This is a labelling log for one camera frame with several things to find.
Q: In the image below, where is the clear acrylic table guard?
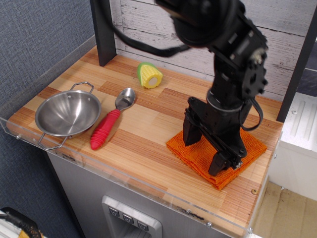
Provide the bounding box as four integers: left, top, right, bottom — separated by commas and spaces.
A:
0, 35, 284, 238

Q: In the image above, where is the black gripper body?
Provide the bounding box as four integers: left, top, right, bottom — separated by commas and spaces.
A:
185, 97, 247, 169

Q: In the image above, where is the toy corn cob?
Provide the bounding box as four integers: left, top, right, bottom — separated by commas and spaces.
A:
137, 62, 163, 89

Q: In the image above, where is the dark shelf post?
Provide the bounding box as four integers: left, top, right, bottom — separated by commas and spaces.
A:
276, 8, 317, 122
90, 0, 117, 66

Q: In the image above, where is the grey toy fridge cabinet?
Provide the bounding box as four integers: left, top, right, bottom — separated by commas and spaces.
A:
48, 152, 245, 238

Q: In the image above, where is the black and yellow object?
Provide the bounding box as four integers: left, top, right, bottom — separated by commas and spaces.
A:
0, 207, 45, 238

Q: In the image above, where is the red handled metal spoon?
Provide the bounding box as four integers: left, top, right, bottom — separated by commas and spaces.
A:
90, 88, 136, 150

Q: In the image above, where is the dark left shelf post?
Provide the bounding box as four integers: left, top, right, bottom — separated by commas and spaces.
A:
90, 0, 117, 66

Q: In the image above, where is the dark right shelf post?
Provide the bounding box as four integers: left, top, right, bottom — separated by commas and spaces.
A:
276, 8, 317, 122

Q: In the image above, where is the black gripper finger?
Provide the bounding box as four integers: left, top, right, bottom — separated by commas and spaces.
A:
183, 117, 202, 146
209, 151, 231, 176

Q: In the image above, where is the white cabinet at right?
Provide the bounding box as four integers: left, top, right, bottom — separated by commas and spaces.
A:
268, 93, 317, 200

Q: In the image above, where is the orange cloth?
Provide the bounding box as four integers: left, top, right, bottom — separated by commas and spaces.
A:
166, 130, 267, 190

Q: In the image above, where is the steel bowl with handles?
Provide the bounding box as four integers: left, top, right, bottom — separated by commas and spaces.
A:
35, 82, 101, 151

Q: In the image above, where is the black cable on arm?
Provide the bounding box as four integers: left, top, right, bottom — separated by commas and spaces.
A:
95, 0, 264, 132

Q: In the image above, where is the silver dispenser button panel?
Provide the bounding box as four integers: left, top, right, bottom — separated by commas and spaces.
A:
102, 195, 163, 238

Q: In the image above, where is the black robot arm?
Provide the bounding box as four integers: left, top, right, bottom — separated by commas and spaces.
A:
158, 0, 267, 176

